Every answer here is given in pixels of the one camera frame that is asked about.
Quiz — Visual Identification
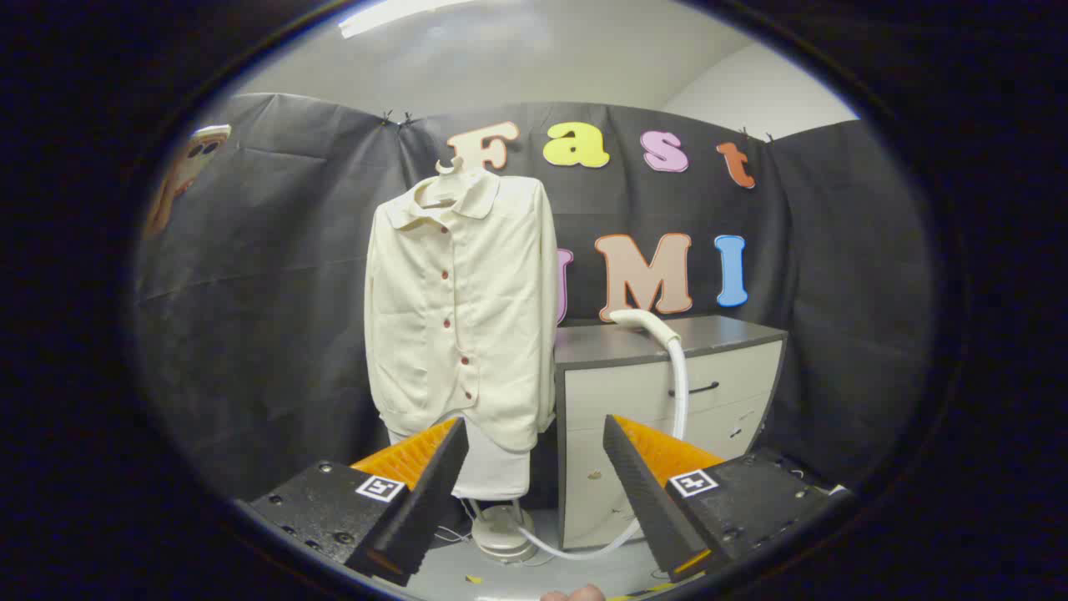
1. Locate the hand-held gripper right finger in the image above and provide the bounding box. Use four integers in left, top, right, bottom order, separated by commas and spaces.
602, 415, 856, 583

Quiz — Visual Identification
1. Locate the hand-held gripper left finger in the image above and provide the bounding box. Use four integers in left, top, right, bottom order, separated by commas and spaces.
236, 416, 471, 587

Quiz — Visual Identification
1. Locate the white garment steamer base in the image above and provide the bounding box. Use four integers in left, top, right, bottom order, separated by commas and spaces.
471, 505, 539, 563

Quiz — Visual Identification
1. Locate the white garment steamer hose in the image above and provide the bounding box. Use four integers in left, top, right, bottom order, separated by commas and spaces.
517, 338, 690, 560

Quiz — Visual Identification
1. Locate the white garment steamer head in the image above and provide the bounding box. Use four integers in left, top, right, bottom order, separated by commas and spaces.
609, 309, 683, 347

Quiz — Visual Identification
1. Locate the cream button-up shirt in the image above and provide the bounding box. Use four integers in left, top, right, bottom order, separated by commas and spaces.
364, 167, 558, 454

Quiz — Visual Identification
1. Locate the cream clothes hanger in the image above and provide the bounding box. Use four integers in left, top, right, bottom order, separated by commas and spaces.
434, 156, 485, 205

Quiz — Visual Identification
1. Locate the grey and white cabinet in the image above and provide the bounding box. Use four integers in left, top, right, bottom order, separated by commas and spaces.
554, 315, 788, 552

